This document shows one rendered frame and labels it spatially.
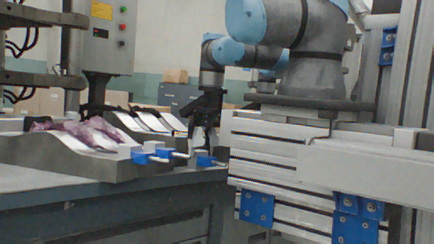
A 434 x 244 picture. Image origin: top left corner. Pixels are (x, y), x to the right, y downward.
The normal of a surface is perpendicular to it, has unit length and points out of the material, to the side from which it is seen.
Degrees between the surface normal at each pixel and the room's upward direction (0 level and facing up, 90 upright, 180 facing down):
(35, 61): 90
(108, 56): 90
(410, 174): 90
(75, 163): 90
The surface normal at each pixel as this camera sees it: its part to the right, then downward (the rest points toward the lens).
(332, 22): 0.31, 0.09
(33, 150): -0.43, 0.02
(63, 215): 0.73, 0.11
